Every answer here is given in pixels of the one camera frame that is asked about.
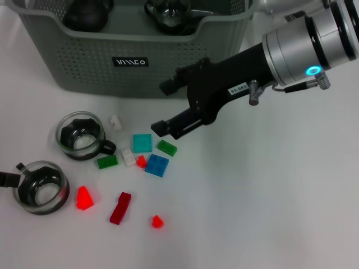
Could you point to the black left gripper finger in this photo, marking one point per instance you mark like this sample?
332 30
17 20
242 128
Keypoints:
20 166
11 179

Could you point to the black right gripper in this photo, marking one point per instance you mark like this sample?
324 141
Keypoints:
218 84

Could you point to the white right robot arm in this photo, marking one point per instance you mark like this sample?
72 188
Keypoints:
294 50

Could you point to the grey perforated storage basket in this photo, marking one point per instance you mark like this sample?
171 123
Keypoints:
98 81

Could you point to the green translucent toy brick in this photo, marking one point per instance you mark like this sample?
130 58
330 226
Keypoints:
166 147
108 162

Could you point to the cyan square toy plate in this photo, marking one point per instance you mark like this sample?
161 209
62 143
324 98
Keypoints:
142 143

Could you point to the white toy brick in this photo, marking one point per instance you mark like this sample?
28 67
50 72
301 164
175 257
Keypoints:
116 123

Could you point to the blue square toy plate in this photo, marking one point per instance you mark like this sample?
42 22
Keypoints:
157 165

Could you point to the small orange-red toy brick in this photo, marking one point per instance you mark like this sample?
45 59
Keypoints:
157 222
141 161

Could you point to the white flat toy plate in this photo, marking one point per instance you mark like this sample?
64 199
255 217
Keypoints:
127 157

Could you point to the orange-red slope toy brick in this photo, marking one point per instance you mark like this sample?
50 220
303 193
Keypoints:
83 199

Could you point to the dark red long toy brick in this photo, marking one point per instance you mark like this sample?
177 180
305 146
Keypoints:
120 208

